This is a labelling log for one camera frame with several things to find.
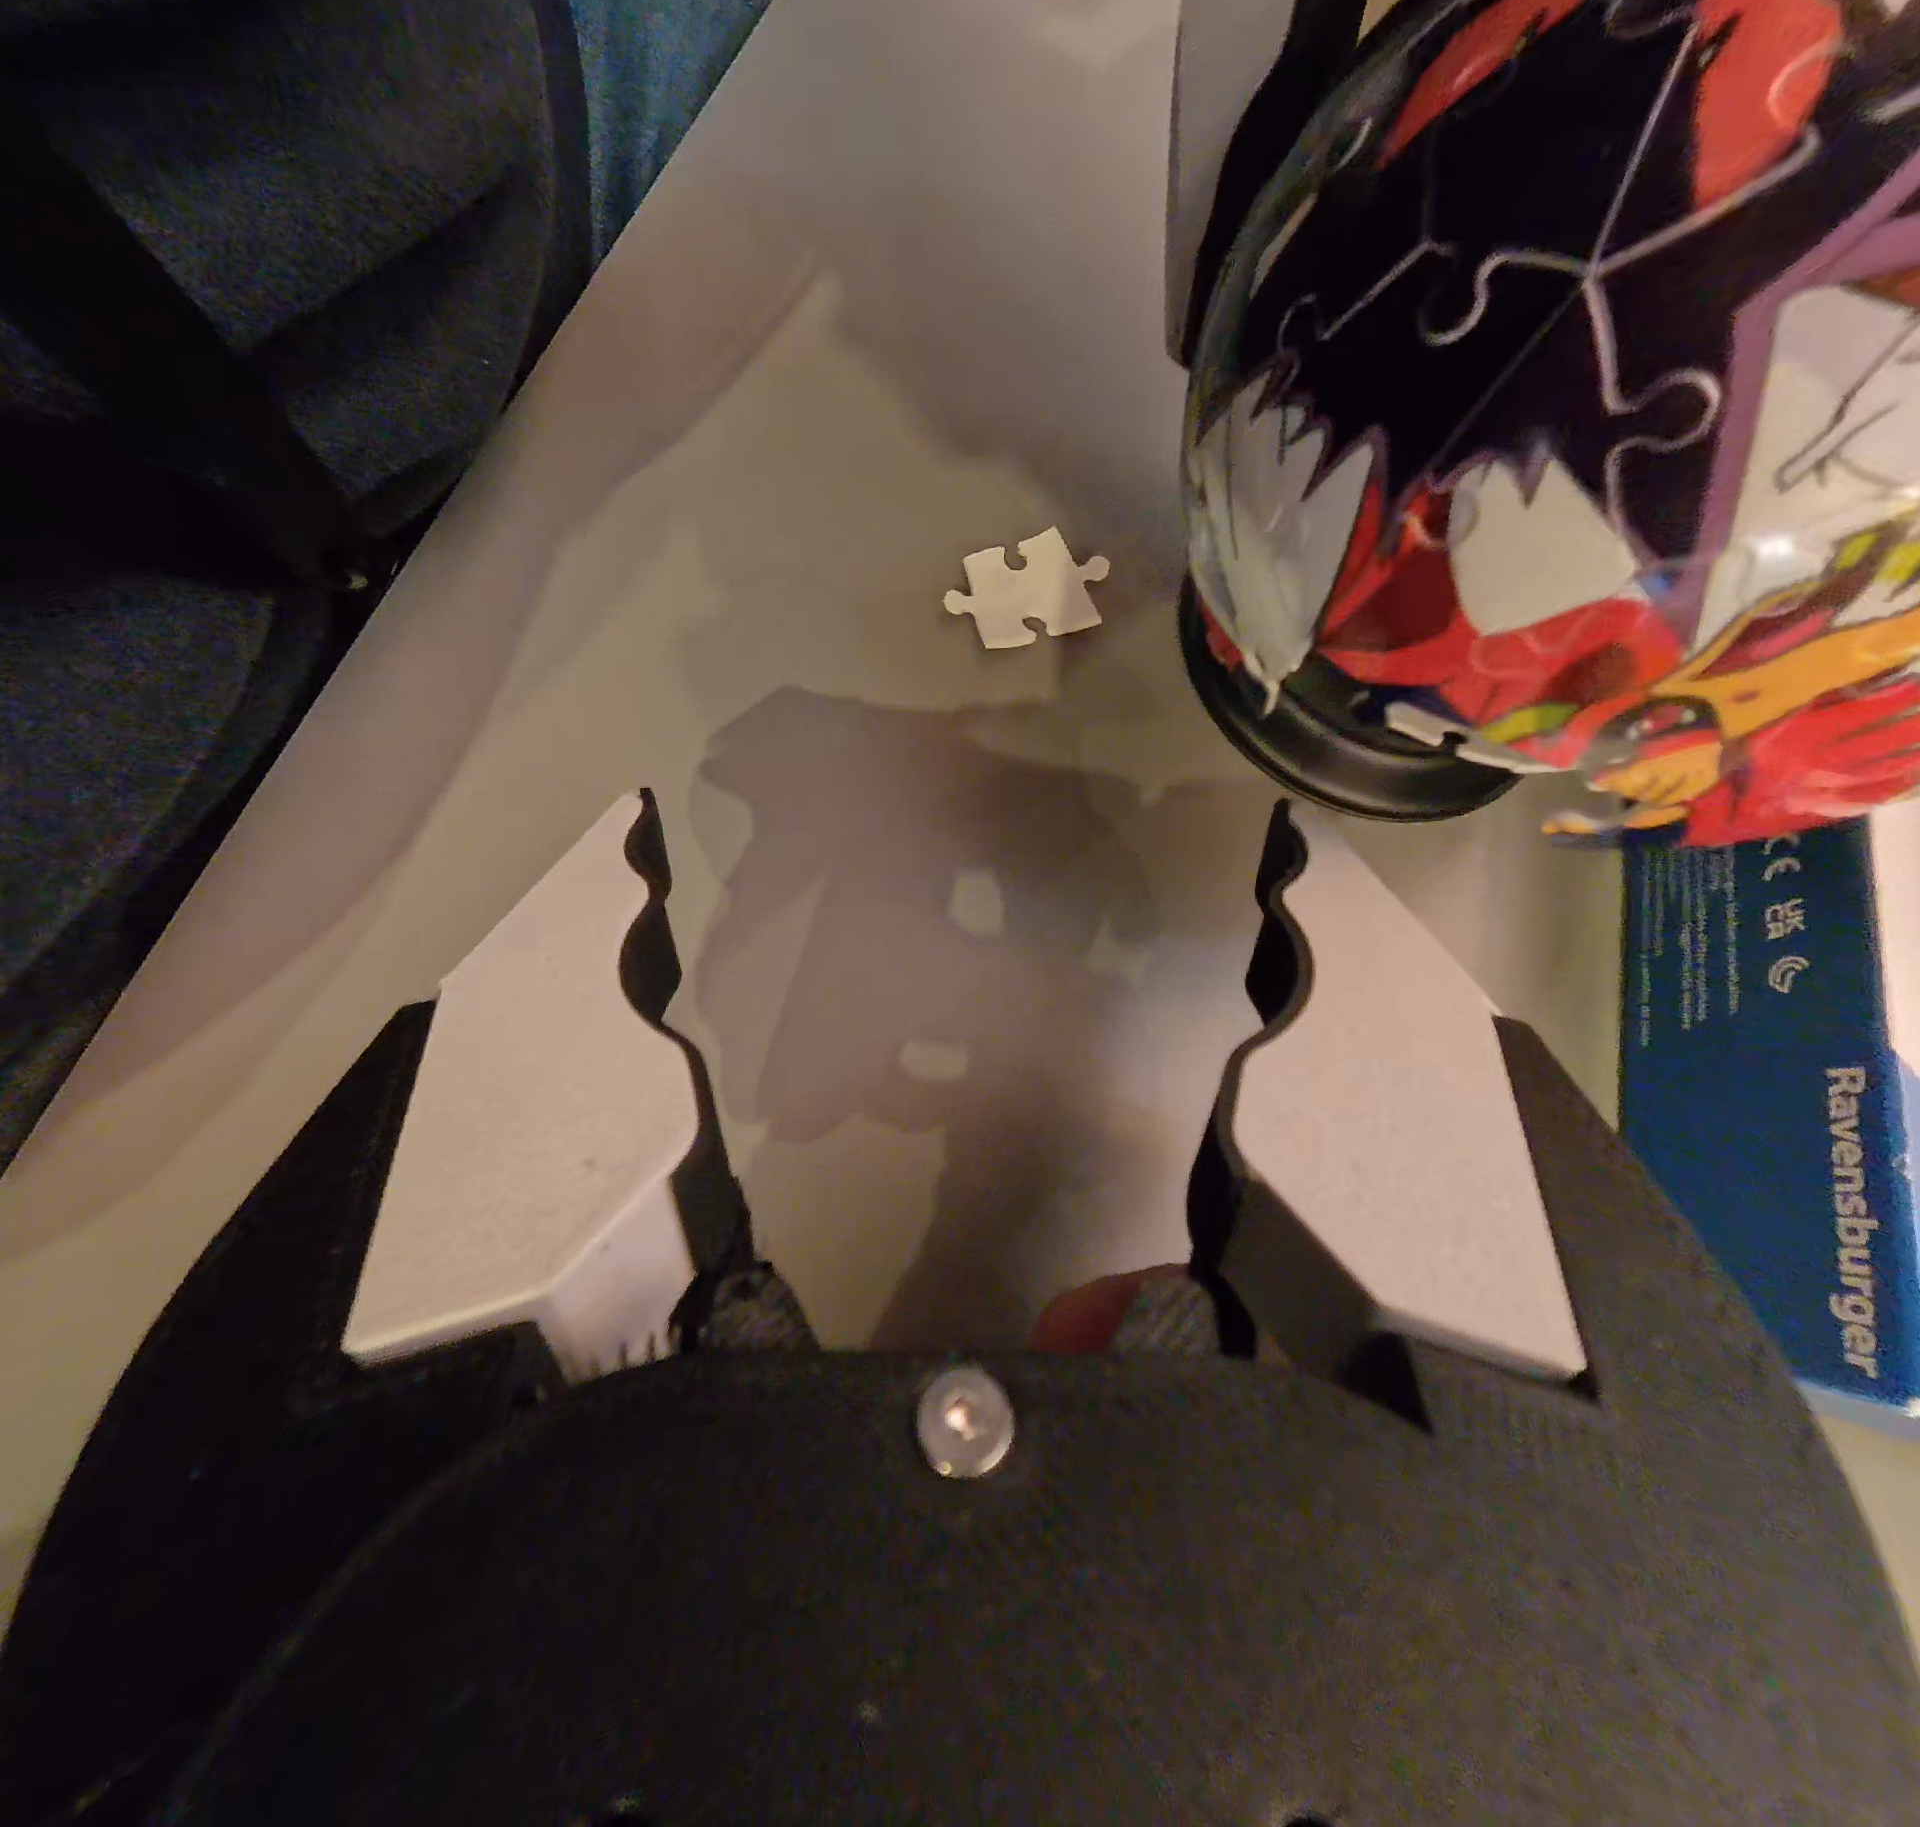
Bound black round ball stand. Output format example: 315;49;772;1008
1178;568;1522;825

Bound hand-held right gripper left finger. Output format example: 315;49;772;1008
346;785;765;1368

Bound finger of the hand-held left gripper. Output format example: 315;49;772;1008
1163;0;1410;361

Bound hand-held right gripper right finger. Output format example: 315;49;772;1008
1186;794;1594;1377

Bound person's blue jeans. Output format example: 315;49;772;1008
531;0;799;283

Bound white puzzle piece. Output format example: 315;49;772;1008
945;528;1111;652

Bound colourful puzzle ball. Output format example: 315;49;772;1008
1178;0;1920;850

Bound blue puzzle box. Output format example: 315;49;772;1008
1616;819;1920;1416

